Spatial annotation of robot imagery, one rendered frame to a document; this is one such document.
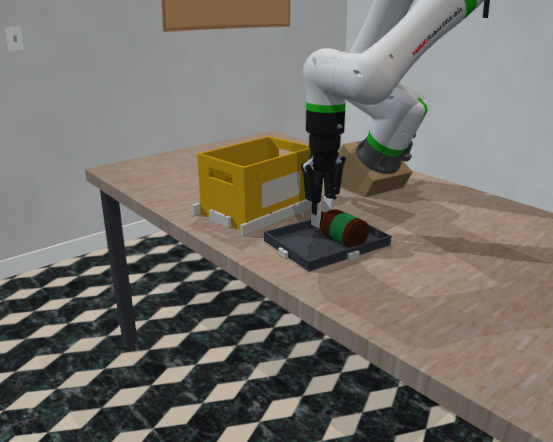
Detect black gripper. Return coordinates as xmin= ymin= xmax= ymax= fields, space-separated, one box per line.
xmin=301 ymin=134 xmax=346 ymax=228

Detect brown bottle with green label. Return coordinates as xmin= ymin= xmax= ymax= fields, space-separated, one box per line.
xmin=320 ymin=209 xmax=369 ymax=248

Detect yellow crate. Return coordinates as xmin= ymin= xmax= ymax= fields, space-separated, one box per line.
xmin=197 ymin=136 xmax=311 ymax=230

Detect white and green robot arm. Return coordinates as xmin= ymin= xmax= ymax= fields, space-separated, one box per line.
xmin=303 ymin=0 xmax=484 ymax=174

